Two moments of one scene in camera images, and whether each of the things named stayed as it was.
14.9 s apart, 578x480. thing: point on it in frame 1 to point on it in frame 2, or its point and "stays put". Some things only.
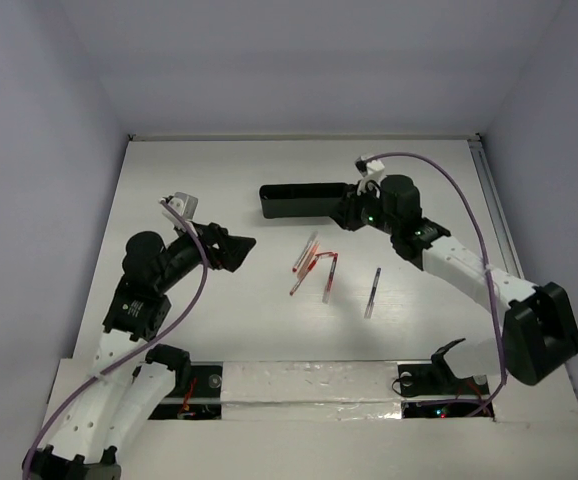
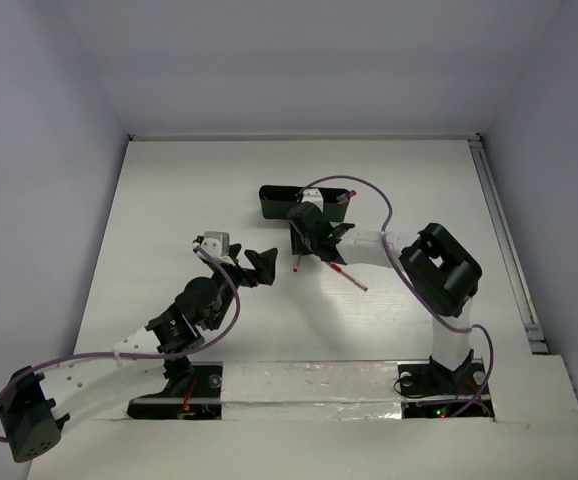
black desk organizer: [304, 200] stays put
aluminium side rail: [497, 211] stays put
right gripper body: [378, 218] to [312, 244]
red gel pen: [309, 269] to [349, 276]
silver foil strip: [311, 391] stays put
